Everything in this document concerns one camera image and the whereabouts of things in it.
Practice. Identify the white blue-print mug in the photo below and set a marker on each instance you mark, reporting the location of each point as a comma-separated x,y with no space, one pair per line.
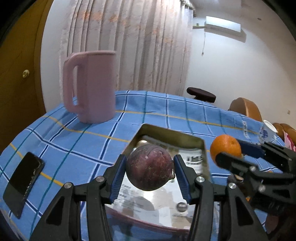
267,132

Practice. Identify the pink cloth on sofa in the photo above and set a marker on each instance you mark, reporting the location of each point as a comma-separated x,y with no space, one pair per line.
288,142

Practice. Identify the round purple passion fruit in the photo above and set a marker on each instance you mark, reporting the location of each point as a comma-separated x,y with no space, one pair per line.
149,167

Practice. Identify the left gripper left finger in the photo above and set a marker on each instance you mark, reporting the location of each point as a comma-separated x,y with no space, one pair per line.
61,220

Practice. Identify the brass door knob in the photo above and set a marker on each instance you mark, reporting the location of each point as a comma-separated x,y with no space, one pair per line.
25,74

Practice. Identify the dark round stool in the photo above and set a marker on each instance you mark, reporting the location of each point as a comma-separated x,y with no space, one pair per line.
200,94

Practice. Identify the brown wooden door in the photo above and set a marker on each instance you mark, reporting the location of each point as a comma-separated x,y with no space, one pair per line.
21,99

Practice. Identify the orange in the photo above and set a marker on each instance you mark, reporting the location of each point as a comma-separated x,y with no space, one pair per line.
225,143

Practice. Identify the pink floral curtain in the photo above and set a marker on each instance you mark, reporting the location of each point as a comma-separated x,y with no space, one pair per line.
152,40

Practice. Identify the pink metal tin tray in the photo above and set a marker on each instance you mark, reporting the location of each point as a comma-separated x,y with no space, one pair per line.
149,205

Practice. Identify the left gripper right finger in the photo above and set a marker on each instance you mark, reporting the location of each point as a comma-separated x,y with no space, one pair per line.
238,220

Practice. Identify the brown leather sofa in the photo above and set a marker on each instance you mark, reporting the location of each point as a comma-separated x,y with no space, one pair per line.
283,127

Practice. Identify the white air conditioner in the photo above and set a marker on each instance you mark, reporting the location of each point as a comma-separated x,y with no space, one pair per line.
214,24

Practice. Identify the black smartphone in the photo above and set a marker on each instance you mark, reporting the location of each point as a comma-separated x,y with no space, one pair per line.
21,183

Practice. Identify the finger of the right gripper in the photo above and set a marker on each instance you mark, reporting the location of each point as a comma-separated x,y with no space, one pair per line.
233,164
251,149

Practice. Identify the pink plastic pitcher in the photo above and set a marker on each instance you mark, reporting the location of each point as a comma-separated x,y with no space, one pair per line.
89,85

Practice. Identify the blue plaid tablecloth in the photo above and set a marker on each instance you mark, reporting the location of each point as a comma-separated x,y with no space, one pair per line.
77,152

